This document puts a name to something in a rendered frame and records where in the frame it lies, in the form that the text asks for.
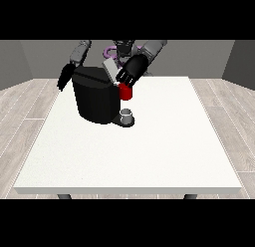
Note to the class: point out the pale grey machine lid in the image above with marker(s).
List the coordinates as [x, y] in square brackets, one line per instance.
[110, 70]

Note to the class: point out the small grey cup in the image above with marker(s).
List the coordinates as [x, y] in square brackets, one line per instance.
[126, 116]

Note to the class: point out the red pod holder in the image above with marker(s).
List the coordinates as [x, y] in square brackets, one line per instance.
[125, 91]

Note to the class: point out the grey robot trunk purple rings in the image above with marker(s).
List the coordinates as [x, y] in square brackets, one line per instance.
[123, 49]

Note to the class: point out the dark table leg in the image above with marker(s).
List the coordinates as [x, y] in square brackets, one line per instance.
[190, 196]
[64, 196]

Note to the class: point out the black coffee machine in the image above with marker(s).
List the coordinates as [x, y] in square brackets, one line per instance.
[96, 97]

